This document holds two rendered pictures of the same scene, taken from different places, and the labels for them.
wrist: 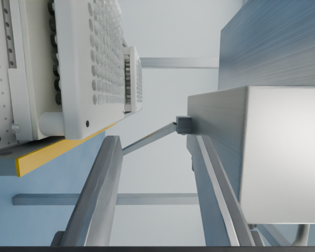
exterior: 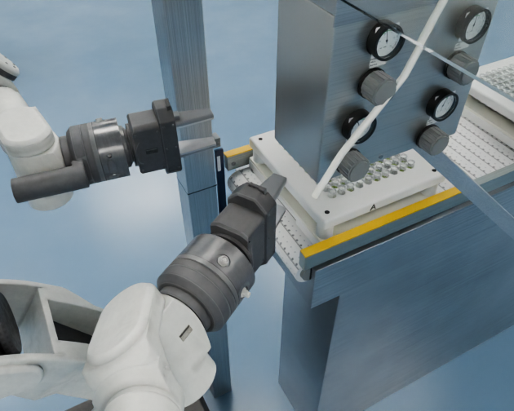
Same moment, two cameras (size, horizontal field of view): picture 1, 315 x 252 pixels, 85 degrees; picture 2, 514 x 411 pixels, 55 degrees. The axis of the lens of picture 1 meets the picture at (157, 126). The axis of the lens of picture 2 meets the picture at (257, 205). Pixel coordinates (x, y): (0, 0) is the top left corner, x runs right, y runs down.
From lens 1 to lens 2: 0.64 m
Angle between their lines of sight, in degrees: 76
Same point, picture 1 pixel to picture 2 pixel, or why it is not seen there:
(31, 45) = (291, 205)
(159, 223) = not seen: outside the picture
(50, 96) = not seen: hidden behind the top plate
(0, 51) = (290, 219)
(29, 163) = (308, 250)
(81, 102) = (312, 205)
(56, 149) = (332, 240)
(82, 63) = (302, 187)
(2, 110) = (304, 242)
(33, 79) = (300, 217)
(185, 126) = not seen: hidden behind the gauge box
